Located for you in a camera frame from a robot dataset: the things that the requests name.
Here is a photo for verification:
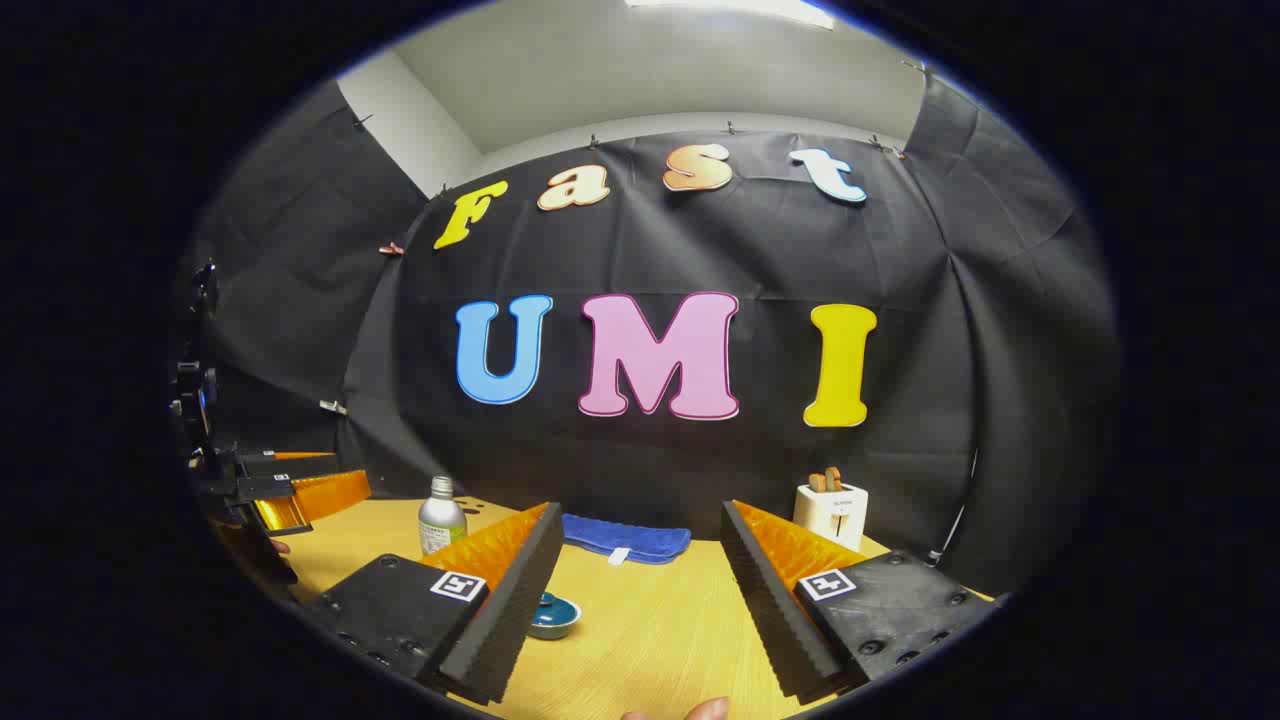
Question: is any ceiling light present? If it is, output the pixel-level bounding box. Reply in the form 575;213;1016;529
625;0;836;29

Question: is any teal teacup lid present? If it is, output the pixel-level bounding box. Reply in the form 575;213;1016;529
528;591;583;641

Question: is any blue folded cloth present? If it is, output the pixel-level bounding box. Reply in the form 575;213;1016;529
560;513;692;567

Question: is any white power cable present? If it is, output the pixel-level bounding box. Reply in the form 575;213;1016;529
925;450;977;567

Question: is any cream toaster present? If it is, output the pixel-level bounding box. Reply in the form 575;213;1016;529
795;482;869;553

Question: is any silver water bottle green label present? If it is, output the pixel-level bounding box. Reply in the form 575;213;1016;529
417;476;468;556

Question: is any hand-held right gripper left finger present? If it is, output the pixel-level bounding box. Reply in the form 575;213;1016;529
300;500;567;707

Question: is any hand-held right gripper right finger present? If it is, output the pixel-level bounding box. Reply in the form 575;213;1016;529
720;499;1001;706

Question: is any black backdrop cloth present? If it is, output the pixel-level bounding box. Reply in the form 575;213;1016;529
185;75;1121;601

